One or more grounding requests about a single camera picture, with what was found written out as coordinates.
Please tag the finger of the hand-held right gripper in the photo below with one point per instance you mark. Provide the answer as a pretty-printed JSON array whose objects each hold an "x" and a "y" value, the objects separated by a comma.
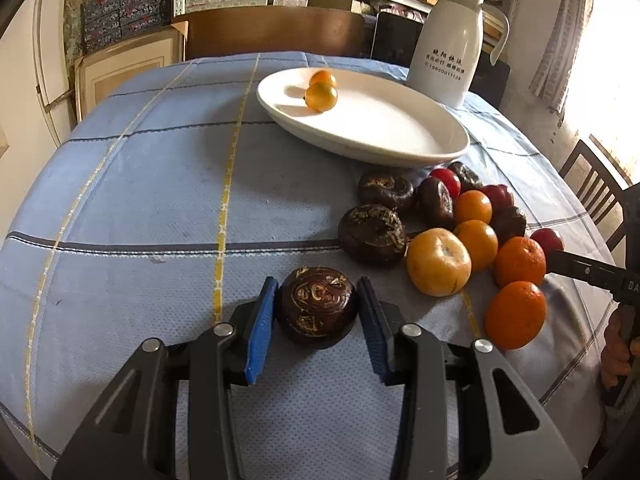
[{"x": 580, "y": 267}]

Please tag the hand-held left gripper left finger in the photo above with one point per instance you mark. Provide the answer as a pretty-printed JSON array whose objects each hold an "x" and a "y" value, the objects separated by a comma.
[{"x": 260, "y": 332}]

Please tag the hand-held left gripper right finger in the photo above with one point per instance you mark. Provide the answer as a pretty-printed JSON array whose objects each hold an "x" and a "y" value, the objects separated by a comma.
[{"x": 372, "y": 332}]

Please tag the dark brown water chestnut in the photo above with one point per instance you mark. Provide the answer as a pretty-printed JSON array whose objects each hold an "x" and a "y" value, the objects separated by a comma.
[
  {"x": 436, "y": 202},
  {"x": 386, "y": 191},
  {"x": 372, "y": 234},
  {"x": 467, "y": 175},
  {"x": 317, "y": 305},
  {"x": 510, "y": 222}
]

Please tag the small orange tangerine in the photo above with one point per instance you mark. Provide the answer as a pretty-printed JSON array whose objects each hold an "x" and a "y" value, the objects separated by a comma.
[{"x": 472, "y": 206}]

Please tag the white oval plate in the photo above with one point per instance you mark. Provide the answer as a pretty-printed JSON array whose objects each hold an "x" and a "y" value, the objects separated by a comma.
[{"x": 380, "y": 120}]

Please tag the small orange kumquat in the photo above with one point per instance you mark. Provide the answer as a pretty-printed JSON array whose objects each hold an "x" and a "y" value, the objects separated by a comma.
[
  {"x": 320, "y": 97},
  {"x": 324, "y": 77}
]

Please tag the person's right hand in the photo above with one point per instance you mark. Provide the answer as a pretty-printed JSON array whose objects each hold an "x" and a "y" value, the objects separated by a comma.
[{"x": 612, "y": 345}]

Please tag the dark wooden slatted chair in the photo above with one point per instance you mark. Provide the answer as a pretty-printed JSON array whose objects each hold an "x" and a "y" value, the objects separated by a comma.
[{"x": 595, "y": 185}]

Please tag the blue checked tablecloth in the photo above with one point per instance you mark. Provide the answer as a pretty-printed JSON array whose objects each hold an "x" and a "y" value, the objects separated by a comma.
[{"x": 150, "y": 210}]

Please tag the white patterned curtain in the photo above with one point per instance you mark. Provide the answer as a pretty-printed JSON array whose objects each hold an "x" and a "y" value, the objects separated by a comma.
[{"x": 560, "y": 50}]

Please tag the white thermos jug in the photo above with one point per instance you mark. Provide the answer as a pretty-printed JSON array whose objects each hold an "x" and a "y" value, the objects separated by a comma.
[{"x": 445, "y": 45}]

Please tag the black box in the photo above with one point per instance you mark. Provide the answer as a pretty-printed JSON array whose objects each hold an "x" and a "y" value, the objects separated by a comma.
[{"x": 395, "y": 35}]

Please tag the brown wooden chair back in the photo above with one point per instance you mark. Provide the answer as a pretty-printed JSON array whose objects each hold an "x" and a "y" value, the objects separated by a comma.
[{"x": 275, "y": 32}]

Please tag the stack of blue patterned boxes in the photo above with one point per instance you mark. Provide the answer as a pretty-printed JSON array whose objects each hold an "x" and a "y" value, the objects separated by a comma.
[{"x": 125, "y": 12}]

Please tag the pale picture frame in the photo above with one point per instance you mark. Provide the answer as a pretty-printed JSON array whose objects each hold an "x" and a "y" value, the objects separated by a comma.
[{"x": 125, "y": 72}]

